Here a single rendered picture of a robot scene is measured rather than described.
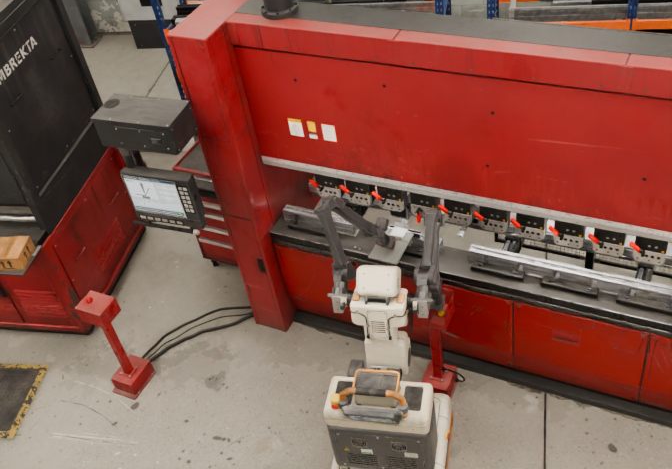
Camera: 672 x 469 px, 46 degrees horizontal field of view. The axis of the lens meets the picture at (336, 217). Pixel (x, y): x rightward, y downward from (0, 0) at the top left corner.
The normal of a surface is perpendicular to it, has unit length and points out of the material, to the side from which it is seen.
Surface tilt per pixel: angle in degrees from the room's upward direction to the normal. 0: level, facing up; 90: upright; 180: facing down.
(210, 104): 90
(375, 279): 48
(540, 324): 90
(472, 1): 90
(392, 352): 82
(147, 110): 0
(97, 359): 0
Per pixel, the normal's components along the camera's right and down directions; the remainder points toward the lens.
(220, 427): -0.14, -0.74
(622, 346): -0.43, 0.64
